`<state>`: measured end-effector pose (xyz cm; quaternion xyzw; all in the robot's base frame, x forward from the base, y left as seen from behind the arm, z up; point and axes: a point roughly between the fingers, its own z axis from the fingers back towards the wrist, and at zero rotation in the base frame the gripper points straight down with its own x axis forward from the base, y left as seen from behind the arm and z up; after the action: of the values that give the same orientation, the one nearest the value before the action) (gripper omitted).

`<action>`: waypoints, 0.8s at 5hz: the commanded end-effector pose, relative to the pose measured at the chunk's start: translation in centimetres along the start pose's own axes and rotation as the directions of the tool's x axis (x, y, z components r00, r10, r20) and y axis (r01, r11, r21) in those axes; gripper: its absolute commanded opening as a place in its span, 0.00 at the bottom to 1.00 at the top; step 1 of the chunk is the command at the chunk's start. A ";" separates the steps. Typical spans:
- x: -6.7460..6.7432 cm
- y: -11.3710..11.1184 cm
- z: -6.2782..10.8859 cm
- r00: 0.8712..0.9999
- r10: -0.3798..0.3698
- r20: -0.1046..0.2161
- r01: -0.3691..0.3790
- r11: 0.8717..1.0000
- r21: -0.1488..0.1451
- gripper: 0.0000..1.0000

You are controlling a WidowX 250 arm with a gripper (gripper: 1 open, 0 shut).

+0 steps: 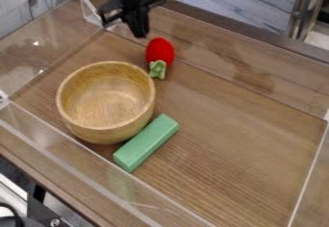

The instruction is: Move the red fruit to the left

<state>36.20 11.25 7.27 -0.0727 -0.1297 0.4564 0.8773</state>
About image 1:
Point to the metal table leg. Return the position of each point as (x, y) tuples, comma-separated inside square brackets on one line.
[(302, 18)]

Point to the wooden bowl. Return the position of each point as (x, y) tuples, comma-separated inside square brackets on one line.
[(106, 100)]

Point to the green rectangular block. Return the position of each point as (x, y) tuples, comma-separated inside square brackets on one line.
[(138, 148)]

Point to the clear acrylic enclosure wall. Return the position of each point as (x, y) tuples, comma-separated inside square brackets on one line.
[(246, 165)]

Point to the red plush strawberry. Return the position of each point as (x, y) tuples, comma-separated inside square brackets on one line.
[(159, 56)]

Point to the black metal frame bracket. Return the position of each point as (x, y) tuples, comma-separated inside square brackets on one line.
[(48, 211)]

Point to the clear acrylic corner bracket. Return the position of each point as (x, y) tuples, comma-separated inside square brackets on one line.
[(92, 17)]

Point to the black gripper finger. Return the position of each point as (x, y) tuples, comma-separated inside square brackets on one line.
[(144, 21), (135, 27)]

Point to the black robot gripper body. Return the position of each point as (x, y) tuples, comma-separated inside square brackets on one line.
[(131, 11)]

